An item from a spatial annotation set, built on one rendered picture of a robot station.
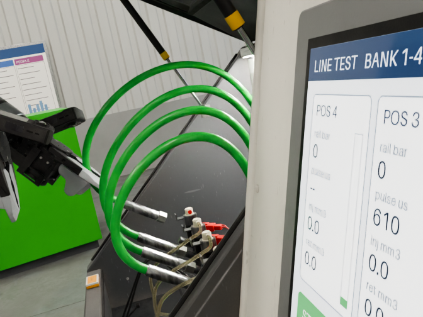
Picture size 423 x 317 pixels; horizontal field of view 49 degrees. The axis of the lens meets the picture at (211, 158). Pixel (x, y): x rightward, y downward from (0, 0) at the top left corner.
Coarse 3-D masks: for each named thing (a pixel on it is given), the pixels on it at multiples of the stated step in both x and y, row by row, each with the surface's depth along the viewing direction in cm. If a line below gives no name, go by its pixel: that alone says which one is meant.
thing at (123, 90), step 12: (144, 72) 87; (156, 72) 88; (216, 72) 90; (132, 84) 87; (240, 84) 91; (120, 96) 87; (108, 108) 87; (96, 120) 86; (84, 144) 87; (84, 156) 87
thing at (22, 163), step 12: (12, 144) 88; (24, 144) 88; (36, 144) 86; (48, 144) 86; (60, 144) 90; (12, 156) 89; (24, 156) 87; (36, 156) 85; (48, 156) 85; (72, 156) 90; (24, 168) 85; (36, 168) 86; (48, 168) 86; (36, 180) 85; (48, 180) 88
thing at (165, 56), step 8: (120, 0) 115; (128, 8) 115; (136, 16) 116; (144, 24) 116; (144, 32) 117; (152, 40) 117; (160, 48) 118; (168, 56) 118; (176, 72) 120; (184, 80) 121; (200, 104) 122; (208, 104) 122
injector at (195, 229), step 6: (192, 228) 85; (198, 228) 84; (204, 228) 85; (192, 234) 85; (198, 240) 85; (198, 246) 85; (186, 252) 86; (192, 252) 86; (198, 252) 86; (198, 258) 86
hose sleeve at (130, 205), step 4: (128, 200) 91; (128, 204) 90; (132, 204) 90; (136, 204) 91; (124, 208) 90; (128, 208) 90; (132, 208) 90; (136, 208) 90; (140, 208) 91; (144, 208) 91; (148, 208) 91; (136, 212) 91; (140, 212) 91; (144, 212) 91; (148, 212) 91; (152, 212) 91; (156, 212) 92; (148, 216) 91; (152, 216) 91; (156, 216) 91
